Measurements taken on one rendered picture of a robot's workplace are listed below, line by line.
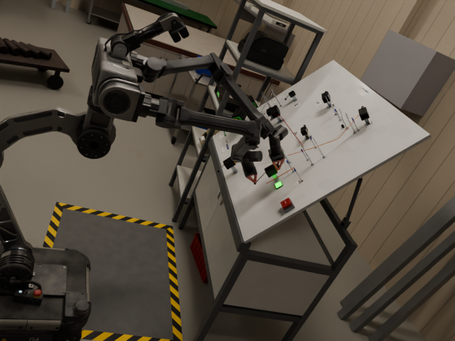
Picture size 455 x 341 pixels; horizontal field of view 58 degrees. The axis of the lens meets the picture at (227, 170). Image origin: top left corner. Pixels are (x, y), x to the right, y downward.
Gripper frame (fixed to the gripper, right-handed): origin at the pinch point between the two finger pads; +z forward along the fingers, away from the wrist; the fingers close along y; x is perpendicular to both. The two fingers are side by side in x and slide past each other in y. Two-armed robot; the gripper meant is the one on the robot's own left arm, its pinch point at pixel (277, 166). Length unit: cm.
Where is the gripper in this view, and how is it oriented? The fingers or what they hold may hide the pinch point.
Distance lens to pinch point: 225.7
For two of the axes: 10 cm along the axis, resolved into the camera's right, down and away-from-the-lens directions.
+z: 1.7, 8.2, 5.5
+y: -1.7, -5.2, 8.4
